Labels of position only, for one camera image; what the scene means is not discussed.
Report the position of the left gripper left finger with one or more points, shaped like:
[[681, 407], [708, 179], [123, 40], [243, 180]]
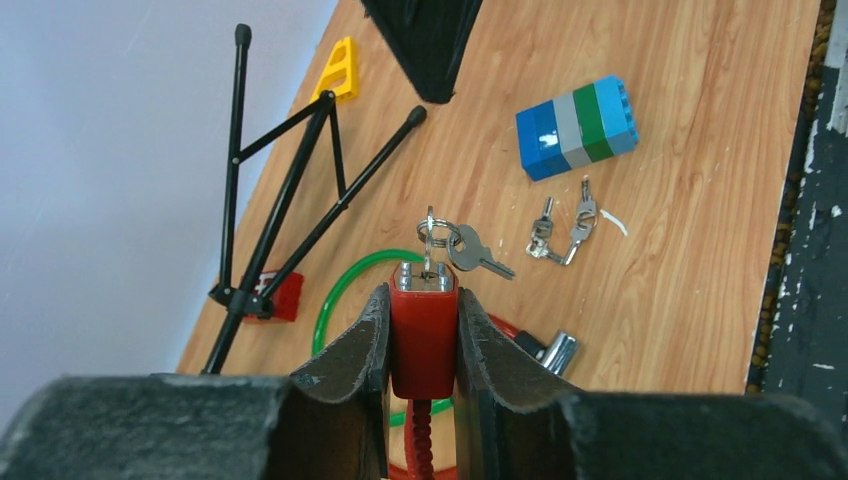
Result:
[[327, 419]]

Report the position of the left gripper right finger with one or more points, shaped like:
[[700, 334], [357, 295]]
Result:
[[514, 419]]

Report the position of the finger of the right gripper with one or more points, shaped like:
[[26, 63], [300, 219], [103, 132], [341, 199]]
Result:
[[428, 39]]

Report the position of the red cable lock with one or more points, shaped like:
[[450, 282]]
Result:
[[555, 356]]

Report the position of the red tag with cord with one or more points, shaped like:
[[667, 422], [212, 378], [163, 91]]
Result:
[[423, 355]]

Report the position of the small silver tag key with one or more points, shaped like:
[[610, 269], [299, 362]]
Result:
[[462, 243]]

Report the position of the green cable lock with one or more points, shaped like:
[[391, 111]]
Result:
[[337, 312]]

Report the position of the silver keys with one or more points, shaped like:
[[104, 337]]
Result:
[[541, 231]]

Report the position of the green lock keys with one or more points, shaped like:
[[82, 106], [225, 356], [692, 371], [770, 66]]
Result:
[[585, 220]]

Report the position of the yellow plastic triangle piece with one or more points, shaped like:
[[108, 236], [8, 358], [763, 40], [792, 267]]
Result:
[[340, 72]]

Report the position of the black perforated music stand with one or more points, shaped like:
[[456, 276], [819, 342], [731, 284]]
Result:
[[242, 300]]

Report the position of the blue green white brick stack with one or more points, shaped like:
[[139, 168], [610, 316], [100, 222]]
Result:
[[587, 125]]

